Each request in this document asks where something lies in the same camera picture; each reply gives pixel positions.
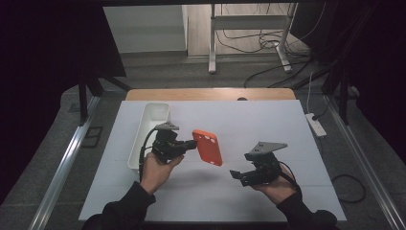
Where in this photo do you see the black metal stand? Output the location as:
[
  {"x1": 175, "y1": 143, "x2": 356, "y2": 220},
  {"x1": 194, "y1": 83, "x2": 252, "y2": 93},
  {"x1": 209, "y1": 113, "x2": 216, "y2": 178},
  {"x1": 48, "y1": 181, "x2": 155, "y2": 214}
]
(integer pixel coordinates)
[
  {"x1": 77, "y1": 73, "x2": 132, "y2": 127},
  {"x1": 320, "y1": 71, "x2": 352, "y2": 127}
]

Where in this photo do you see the white desk frame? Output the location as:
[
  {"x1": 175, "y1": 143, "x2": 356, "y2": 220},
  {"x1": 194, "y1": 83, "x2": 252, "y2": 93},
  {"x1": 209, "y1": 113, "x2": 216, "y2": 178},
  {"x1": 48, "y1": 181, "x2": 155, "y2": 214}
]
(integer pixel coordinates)
[{"x1": 208, "y1": 2, "x2": 299, "y2": 75}]

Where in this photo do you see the black floor plate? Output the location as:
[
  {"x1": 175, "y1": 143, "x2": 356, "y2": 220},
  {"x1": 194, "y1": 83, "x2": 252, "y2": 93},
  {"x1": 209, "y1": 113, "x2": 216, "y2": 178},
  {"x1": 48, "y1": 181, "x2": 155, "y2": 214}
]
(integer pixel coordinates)
[{"x1": 80, "y1": 126, "x2": 104, "y2": 150}]

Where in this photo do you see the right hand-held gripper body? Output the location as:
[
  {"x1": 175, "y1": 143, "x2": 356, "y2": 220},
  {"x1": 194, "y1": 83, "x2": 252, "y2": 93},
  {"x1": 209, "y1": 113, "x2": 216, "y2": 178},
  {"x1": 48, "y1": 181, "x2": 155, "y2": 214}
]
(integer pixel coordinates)
[{"x1": 240, "y1": 141, "x2": 288, "y2": 187}]

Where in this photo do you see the wooden table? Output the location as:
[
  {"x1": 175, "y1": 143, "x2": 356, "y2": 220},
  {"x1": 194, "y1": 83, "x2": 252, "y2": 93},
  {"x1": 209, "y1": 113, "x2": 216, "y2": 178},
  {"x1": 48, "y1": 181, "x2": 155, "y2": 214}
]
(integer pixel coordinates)
[{"x1": 124, "y1": 87, "x2": 297, "y2": 102}]

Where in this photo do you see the white plastic bin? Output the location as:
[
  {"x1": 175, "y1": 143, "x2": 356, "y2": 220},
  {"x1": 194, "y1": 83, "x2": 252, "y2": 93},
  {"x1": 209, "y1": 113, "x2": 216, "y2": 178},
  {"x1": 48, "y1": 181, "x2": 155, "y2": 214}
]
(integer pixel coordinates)
[{"x1": 126, "y1": 102, "x2": 171, "y2": 171}]

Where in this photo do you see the aluminium floor rail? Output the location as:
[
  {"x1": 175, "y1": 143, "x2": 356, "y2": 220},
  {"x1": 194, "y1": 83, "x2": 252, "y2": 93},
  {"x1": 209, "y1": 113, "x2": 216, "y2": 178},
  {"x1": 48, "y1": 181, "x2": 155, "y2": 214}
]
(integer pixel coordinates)
[
  {"x1": 28, "y1": 95, "x2": 102, "y2": 230},
  {"x1": 323, "y1": 95, "x2": 406, "y2": 230}
]

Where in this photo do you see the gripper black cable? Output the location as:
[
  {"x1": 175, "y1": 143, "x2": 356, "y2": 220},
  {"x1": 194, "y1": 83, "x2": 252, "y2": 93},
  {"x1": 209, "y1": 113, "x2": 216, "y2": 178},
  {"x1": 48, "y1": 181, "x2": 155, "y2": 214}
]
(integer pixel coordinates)
[
  {"x1": 278, "y1": 160, "x2": 367, "y2": 204},
  {"x1": 138, "y1": 125, "x2": 168, "y2": 184}
]

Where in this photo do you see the black plug cable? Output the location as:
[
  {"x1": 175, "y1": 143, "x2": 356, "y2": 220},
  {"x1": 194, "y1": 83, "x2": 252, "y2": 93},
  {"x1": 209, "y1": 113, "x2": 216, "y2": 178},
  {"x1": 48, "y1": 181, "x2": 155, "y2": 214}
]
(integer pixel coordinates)
[{"x1": 313, "y1": 97, "x2": 333, "y2": 122}]

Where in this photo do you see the person's left hand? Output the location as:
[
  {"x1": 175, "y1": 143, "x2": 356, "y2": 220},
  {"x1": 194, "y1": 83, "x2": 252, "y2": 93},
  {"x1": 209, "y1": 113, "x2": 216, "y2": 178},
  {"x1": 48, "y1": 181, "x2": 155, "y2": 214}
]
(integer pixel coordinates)
[{"x1": 139, "y1": 151, "x2": 186, "y2": 196}]

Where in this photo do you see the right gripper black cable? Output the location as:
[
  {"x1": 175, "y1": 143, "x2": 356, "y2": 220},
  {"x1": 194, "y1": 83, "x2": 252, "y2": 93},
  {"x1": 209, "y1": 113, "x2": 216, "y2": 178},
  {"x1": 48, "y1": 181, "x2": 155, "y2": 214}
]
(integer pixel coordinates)
[{"x1": 278, "y1": 160, "x2": 367, "y2": 204}]

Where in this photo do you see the white table cover sheet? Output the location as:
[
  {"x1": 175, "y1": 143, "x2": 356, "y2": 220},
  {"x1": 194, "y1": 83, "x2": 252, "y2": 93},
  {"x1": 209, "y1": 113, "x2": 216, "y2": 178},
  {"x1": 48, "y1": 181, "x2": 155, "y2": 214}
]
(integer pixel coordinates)
[{"x1": 78, "y1": 99, "x2": 349, "y2": 222}]

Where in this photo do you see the white power strip cable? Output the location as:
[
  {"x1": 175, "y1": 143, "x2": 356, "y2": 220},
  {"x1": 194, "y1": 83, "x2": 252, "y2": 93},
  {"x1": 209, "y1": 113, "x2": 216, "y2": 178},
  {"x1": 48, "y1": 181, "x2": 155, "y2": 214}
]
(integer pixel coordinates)
[{"x1": 305, "y1": 70, "x2": 316, "y2": 115}]

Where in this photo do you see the tangle of black floor cables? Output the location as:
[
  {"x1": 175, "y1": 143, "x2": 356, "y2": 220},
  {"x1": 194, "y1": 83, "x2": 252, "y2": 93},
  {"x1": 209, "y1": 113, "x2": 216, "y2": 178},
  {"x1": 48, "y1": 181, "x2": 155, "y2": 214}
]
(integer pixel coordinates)
[{"x1": 215, "y1": 29, "x2": 312, "y2": 59}]

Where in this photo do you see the white power strip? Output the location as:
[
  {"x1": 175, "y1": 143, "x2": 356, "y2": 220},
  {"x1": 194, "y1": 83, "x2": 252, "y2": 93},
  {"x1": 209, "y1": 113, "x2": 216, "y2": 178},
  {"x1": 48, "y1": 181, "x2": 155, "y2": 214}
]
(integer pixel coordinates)
[{"x1": 304, "y1": 112, "x2": 327, "y2": 139}]

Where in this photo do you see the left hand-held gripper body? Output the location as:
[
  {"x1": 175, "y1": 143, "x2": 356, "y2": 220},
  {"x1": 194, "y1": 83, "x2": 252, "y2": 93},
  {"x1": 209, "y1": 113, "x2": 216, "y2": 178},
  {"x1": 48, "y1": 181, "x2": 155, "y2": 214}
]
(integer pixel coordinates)
[{"x1": 151, "y1": 121, "x2": 187, "y2": 165}]

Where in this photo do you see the white cabinet panel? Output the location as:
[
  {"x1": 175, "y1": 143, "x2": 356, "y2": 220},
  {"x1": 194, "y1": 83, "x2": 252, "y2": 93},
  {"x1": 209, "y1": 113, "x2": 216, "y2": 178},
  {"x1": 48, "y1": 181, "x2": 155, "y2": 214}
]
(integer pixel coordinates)
[{"x1": 102, "y1": 4, "x2": 190, "y2": 55}]

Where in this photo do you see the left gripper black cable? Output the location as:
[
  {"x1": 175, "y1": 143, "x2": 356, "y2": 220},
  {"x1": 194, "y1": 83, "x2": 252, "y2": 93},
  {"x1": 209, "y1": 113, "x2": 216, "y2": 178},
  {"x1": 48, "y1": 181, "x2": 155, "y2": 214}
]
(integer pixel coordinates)
[{"x1": 138, "y1": 125, "x2": 168, "y2": 184}]

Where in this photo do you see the black curtain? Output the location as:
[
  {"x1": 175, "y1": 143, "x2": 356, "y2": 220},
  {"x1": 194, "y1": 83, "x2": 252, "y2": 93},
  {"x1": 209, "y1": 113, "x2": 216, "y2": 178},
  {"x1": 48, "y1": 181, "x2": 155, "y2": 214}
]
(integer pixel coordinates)
[
  {"x1": 0, "y1": 0, "x2": 127, "y2": 205},
  {"x1": 290, "y1": 0, "x2": 406, "y2": 167}
]

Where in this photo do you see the orange phone case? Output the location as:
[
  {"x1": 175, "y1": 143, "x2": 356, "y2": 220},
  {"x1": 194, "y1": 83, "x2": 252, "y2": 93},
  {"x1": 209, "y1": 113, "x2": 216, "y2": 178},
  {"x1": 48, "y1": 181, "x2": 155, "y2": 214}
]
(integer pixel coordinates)
[{"x1": 192, "y1": 128, "x2": 224, "y2": 168}]

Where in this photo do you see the person's right hand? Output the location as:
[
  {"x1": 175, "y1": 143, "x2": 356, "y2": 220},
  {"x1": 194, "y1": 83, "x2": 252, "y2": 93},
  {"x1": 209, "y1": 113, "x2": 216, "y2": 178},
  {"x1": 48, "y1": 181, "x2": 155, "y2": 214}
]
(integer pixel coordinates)
[{"x1": 251, "y1": 165, "x2": 298, "y2": 206}]

